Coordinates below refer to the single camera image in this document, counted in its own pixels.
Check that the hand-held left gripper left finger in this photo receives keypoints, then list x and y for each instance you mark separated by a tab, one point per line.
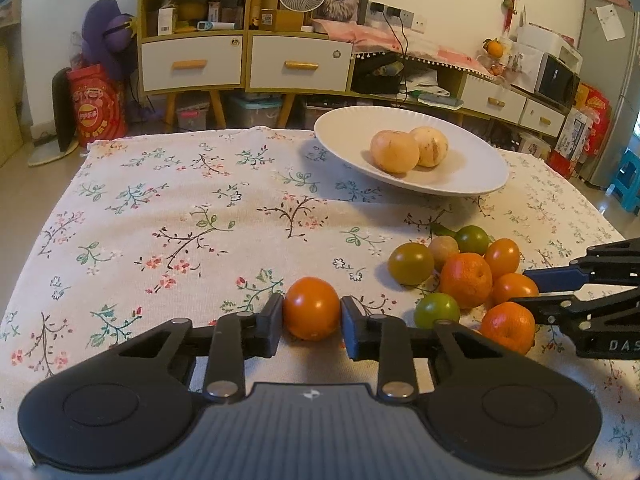
274	327

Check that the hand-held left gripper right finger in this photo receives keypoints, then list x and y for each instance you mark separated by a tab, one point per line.
350	330

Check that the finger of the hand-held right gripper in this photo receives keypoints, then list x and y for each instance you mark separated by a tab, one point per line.
552	277
540	306

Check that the small smooth orange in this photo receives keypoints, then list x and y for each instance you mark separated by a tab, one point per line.
312	308
515	287
502	257

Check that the large dimpled mandarin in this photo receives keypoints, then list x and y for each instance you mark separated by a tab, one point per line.
507	326
466	280

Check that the green mandarin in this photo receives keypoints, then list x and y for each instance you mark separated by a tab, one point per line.
436	310
471	240
411	263

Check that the small tan apricot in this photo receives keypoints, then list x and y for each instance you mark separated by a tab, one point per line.
443	249

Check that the white ribbed plate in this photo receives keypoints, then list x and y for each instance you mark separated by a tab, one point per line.
345	135

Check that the blue stool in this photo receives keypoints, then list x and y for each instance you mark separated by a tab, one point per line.
627	180

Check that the floral tablecloth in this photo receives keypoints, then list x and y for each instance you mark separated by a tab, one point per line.
175	220

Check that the white low cabinet drawer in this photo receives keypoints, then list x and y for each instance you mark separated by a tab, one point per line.
492	100
542	117

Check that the red packages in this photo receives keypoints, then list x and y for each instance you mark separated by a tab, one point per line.
590	120

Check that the pale speckled pear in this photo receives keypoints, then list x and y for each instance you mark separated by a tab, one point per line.
433	145

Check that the yellow pear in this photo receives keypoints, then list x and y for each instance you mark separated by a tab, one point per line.
394	151

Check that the grey refrigerator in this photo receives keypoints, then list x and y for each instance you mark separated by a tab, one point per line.
610	90

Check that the black microwave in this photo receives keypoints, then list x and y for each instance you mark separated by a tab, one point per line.
557	80

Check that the clear storage bin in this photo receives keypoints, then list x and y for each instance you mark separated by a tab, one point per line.
255	110
192	117

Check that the low wooden cabinet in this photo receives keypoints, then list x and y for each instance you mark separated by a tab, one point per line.
450	80

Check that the orange on cabinet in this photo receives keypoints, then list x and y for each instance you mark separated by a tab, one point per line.
495	48

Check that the black bag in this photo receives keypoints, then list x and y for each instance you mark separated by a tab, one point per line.
375	80

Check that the red gift bag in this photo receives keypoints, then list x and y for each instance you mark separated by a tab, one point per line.
97	107

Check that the pink cloth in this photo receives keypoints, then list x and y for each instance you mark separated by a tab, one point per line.
390	40

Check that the wooden shelf cabinet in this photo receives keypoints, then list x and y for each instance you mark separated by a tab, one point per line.
245	32

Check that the black panel white base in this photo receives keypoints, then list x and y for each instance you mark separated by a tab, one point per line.
60	110

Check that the brown cardboard box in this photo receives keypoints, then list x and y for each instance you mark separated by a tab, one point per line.
282	20

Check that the white blue thermometer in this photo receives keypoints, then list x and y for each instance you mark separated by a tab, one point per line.
215	25

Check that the purple plush toy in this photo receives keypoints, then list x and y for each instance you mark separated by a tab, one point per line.
105	30

